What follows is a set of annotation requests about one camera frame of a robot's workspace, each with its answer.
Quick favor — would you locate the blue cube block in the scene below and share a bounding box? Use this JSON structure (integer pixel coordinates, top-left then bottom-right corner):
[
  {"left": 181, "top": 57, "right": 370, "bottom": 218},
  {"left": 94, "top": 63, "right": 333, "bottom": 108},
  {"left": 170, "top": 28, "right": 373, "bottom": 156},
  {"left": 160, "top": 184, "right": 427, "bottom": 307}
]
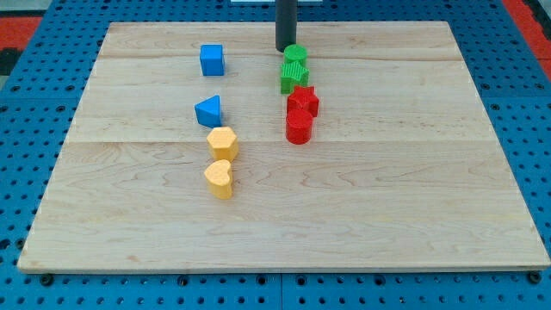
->
[{"left": 200, "top": 44, "right": 225, "bottom": 76}]

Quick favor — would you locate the red cylinder block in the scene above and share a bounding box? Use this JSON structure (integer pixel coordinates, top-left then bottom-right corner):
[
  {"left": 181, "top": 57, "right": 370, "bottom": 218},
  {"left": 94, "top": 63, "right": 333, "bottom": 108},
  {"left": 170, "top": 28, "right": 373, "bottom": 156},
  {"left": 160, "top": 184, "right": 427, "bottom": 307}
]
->
[{"left": 286, "top": 109, "right": 313, "bottom": 145}]

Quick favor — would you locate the yellow hexagon block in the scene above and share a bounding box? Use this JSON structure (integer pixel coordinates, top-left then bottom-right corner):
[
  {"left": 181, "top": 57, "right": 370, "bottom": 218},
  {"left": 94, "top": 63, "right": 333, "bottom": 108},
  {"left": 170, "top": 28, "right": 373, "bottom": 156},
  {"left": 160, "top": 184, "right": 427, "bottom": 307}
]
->
[{"left": 207, "top": 127, "right": 239, "bottom": 162}]

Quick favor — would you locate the yellow heart block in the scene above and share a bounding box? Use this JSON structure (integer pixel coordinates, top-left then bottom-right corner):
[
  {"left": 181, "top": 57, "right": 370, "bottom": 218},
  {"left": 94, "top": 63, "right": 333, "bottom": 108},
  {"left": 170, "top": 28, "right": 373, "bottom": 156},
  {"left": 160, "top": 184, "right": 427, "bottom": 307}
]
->
[{"left": 204, "top": 159, "right": 233, "bottom": 200}]

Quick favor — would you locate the red star block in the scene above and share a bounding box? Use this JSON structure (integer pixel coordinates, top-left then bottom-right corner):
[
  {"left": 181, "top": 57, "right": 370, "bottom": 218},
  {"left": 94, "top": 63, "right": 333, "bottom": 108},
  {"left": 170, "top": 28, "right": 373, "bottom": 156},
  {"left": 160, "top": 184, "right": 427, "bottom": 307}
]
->
[{"left": 287, "top": 85, "right": 319, "bottom": 118}]

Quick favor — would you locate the light wooden board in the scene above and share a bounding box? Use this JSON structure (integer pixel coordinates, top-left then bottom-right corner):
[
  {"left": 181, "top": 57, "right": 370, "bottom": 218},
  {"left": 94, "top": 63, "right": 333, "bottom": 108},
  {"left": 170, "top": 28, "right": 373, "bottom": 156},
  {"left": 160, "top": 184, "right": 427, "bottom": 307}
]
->
[{"left": 18, "top": 22, "right": 550, "bottom": 274}]

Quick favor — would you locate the blue triangle block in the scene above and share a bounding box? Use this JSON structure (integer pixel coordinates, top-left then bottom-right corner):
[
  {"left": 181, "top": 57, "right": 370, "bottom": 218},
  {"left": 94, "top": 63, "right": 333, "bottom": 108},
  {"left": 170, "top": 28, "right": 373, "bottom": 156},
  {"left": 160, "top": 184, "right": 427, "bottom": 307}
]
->
[{"left": 195, "top": 95, "right": 222, "bottom": 128}]

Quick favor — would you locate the green star block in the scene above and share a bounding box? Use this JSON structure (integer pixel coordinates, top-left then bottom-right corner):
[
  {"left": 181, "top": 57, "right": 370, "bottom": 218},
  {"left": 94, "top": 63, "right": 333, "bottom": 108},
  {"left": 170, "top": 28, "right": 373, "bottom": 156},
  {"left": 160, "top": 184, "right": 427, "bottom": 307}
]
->
[{"left": 280, "top": 61, "right": 310, "bottom": 95}]

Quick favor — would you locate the green cylinder block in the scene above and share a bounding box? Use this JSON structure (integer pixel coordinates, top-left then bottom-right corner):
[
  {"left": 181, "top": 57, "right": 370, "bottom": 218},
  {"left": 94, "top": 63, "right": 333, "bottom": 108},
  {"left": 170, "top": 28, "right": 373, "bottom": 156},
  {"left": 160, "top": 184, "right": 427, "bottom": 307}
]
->
[{"left": 283, "top": 44, "right": 308, "bottom": 67}]

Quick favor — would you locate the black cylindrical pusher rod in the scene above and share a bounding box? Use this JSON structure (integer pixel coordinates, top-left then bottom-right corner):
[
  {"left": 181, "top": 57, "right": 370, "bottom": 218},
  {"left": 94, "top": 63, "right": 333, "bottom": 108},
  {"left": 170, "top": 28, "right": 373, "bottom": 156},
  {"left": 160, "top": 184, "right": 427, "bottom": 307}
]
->
[{"left": 275, "top": 0, "right": 298, "bottom": 52}]

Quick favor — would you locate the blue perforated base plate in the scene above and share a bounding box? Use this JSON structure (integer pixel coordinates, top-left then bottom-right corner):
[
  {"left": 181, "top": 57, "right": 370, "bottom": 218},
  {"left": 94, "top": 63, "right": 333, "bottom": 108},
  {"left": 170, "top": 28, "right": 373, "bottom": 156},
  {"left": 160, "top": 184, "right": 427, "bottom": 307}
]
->
[{"left": 1, "top": 0, "right": 550, "bottom": 309}]

